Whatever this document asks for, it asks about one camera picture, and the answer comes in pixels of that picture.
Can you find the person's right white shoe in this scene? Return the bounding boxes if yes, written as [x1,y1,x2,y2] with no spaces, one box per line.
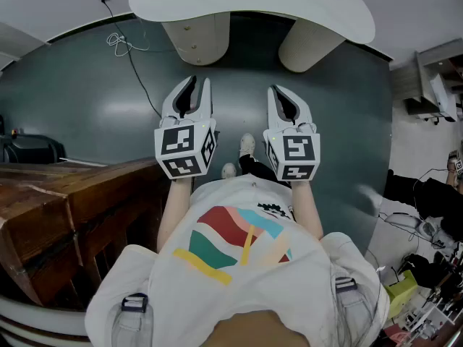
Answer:
[239,132,256,158]

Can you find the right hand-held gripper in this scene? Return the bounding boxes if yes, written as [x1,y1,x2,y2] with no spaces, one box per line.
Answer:
[263,84,321,182]

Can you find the person's left forearm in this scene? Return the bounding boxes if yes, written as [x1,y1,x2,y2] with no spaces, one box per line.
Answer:
[157,177,195,254]

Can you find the grey white floor device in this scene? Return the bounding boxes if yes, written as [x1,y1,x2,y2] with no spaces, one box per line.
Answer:
[383,212,422,231]

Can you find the cream ribbed table pedestal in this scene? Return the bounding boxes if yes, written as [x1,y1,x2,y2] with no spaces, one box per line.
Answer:
[278,16,347,74]

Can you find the brown wooden bench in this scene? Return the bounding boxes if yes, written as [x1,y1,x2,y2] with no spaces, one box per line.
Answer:
[0,157,171,309]

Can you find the grey shelf unit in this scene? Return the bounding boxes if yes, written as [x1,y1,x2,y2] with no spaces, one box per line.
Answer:
[392,38,463,122]

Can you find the white wire rack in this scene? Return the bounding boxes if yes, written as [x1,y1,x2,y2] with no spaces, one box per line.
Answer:
[401,294,463,339]

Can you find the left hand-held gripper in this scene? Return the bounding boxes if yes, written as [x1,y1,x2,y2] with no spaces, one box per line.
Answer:
[154,74,217,181]

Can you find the white curved ledge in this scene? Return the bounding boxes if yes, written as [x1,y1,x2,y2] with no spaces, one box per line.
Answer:
[0,294,91,347]

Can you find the person's right forearm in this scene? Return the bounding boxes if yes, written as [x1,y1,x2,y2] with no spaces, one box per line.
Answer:
[289,180,324,241]

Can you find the person's black trousers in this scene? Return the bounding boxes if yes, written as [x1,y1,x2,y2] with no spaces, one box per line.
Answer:
[238,153,292,189]

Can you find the cream drawer table pedestal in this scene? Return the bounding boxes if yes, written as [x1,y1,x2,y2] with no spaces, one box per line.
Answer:
[161,12,232,67]

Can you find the black wall socket cable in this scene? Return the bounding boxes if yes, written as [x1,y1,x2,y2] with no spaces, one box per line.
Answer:
[102,0,163,119]

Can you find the grey shoulder strap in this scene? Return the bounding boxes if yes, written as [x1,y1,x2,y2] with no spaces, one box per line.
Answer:
[334,275,384,347]
[111,292,155,347]

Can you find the white coiled floor cable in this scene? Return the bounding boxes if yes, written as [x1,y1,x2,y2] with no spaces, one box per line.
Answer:
[106,33,151,58]

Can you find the person's white printed t-shirt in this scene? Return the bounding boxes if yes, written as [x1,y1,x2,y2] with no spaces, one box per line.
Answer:
[85,173,391,347]

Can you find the green box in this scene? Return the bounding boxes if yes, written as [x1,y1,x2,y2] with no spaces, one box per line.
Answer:
[383,270,419,320]

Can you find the white box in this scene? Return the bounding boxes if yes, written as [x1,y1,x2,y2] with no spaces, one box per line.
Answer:
[429,73,459,122]

